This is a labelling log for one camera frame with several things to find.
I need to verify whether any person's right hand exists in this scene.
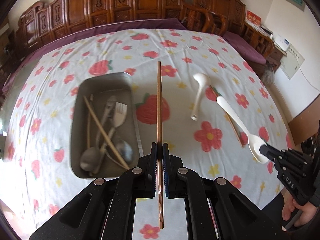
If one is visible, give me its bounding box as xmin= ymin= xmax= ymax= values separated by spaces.
xmin=281 ymin=193 xmax=320 ymax=228

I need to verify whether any white wall calendar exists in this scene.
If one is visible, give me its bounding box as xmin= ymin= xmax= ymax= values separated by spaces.
xmin=280 ymin=44 xmax=305 ymax=80

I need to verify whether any purple seat cushion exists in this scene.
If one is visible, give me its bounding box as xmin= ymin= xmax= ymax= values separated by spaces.
xmin=223 ymin=31 xmax=266 ymax=64

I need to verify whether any red card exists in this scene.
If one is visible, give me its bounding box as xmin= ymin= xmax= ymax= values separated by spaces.
xmin=245 ymin=10 xmax=261 ymax=27

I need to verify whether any wooden side table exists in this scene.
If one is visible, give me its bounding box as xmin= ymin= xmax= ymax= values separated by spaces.
xmin=266 ymin=43 xmax=287 ymax=72

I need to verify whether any carved wooden bench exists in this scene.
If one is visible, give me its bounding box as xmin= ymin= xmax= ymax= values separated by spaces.
xmin=16 ymin=0 xmax=184 ymax=54

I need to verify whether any floral strawberry tablecloth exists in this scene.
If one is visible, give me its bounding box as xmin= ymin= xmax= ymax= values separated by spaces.
xmin=1 ymin=29 xmax=290 ymax=239

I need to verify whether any brown wooden chopstick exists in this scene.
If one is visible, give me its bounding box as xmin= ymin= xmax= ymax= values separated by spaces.
xmin=209 ymin=85 xmax=244 ymax=148
xmin=156 ymin=61 xmax=164 ymax=229

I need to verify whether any grey metal tray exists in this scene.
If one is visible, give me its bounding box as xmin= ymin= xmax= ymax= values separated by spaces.
xmin=70 ymin=72 xmax=143 ymax=179

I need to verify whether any carved wooden armchair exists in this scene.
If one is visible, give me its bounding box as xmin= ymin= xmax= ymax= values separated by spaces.
xmin=193 ymin=0 xmax=275 ymax=58

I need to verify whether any metal fork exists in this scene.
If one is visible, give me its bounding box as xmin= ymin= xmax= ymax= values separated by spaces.
xmin=93 ymin=102 xmax=127 ymax=174

